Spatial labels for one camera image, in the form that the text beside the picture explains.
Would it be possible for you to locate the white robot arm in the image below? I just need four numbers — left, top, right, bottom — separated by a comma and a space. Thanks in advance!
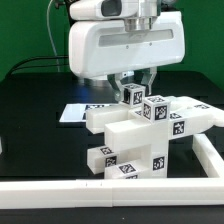
68, 0, 185, 101

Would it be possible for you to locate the black cable at base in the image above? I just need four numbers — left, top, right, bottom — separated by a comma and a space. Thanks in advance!
5, 54, 71, 81

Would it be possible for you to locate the white tagged cube front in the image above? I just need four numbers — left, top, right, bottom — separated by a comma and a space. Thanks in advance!
142, 95, 170, 123

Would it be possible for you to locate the white L-shaped fence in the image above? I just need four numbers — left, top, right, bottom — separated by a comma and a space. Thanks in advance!
0, 134, 224, 209

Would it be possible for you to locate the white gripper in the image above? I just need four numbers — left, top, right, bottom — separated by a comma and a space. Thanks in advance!
69, 11, 185, 101

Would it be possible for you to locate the white tagged cube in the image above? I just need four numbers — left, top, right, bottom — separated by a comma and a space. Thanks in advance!
142, 95, 170, 123
123, 83, 145, 108

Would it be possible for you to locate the flat white tagged plate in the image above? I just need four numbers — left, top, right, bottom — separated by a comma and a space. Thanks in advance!
60, 103, 105, 123

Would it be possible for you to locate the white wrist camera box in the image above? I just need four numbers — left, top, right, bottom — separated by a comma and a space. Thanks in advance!
69, 0, 138, 20

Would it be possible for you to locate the white chair backrest part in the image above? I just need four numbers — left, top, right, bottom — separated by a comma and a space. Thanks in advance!
86, 95, 224, 151

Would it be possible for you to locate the grey cable behind robot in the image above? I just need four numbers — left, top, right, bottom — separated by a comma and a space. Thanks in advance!
46, 0, 64, 73

